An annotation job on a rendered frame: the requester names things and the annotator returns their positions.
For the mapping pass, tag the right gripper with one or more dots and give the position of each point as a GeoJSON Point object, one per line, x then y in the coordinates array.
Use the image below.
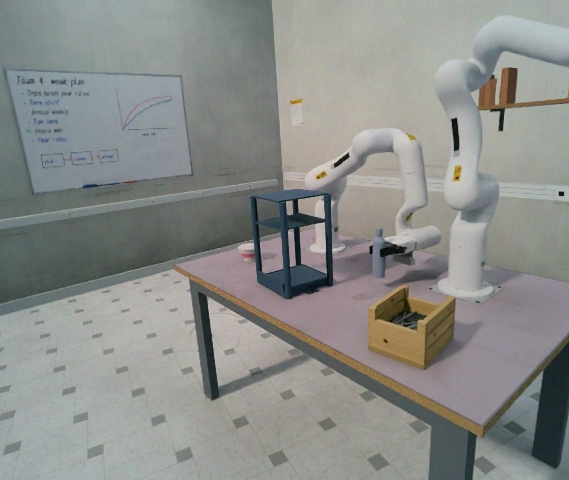
{"type": "Point", "coordinates": [396, 245]}

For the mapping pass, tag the wooden crate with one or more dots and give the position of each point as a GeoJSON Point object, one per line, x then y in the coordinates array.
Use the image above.
{"type": "Point", "coordinates": [404, 343]}

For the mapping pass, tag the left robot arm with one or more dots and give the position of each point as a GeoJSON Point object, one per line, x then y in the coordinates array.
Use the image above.
{"type": "Point", "coordinates": [475, 195]}

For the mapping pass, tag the blue shelving unit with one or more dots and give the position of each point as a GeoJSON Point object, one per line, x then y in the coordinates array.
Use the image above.
{"type": "Point", "coordinates": [294, 280]}

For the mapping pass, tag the blue-grey cylinder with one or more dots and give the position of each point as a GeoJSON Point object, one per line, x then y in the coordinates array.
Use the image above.
{"type": "Point", "coordinates": [378, 262]}

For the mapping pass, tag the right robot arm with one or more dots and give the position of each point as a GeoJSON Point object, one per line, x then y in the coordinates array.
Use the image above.
{"type": "Point", "coordinates": [331, 178]}

